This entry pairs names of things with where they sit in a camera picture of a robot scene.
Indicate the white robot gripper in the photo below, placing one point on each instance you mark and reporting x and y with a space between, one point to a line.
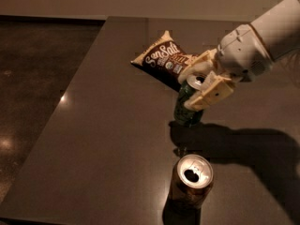
243 52

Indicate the green soda can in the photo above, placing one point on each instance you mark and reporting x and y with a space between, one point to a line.
182 115

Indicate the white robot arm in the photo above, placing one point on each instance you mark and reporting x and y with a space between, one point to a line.
279 28

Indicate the orange soda can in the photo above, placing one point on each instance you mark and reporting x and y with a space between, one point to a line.
192 180

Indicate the brown sea salt chip bag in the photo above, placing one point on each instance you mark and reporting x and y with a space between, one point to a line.
164 60

